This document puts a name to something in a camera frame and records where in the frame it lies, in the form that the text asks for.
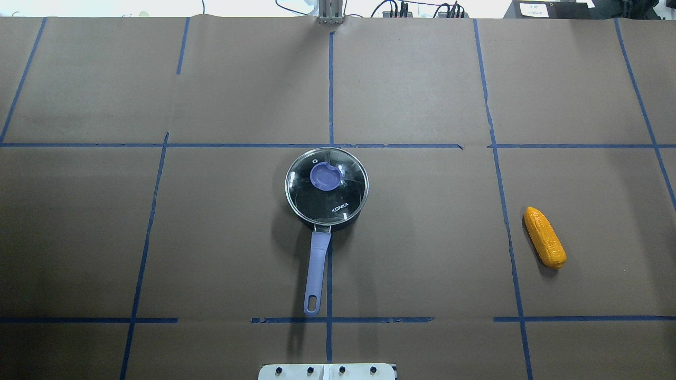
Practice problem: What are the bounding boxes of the black pot with purple handle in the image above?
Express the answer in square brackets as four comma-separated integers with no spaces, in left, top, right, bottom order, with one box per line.
[300,212,361,317]

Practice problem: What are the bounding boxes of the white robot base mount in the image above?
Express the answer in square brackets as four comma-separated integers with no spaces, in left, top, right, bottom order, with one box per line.
[258,363,398,379]

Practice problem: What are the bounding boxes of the glass lid with purple knob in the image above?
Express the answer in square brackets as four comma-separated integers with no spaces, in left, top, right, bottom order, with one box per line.
[284,147,370,228]

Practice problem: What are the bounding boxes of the black box with white label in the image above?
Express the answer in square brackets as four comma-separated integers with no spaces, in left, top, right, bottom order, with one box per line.
[503,1,596,20]

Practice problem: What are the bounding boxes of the black power strip with cables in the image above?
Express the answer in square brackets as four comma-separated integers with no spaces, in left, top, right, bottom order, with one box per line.
[369,1,470,19]

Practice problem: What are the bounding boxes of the aluminium frame post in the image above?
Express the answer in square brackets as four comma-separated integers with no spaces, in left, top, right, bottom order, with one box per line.
[317,0,344,25]

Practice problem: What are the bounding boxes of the yellow toy corn cob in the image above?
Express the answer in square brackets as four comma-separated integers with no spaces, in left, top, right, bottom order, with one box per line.
[524,206,567,270]

